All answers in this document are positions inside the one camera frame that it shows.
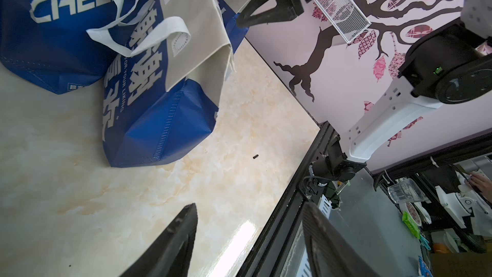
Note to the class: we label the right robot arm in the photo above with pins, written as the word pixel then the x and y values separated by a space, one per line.
pixel 441 68

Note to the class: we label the person hand outside cell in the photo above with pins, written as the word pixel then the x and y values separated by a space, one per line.
pixel 483 184

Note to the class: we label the clear plastic container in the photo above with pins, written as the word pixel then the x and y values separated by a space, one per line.
pixel 406 191

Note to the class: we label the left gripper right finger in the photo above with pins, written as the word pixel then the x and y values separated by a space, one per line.
pixel 328 252

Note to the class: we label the black base frame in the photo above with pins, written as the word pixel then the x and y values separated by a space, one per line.
pixel 280 249

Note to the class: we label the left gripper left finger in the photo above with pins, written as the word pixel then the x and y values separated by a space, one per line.
pixel 171 253

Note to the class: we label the blue takeout bag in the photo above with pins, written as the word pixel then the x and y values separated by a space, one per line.
pixel 162 91

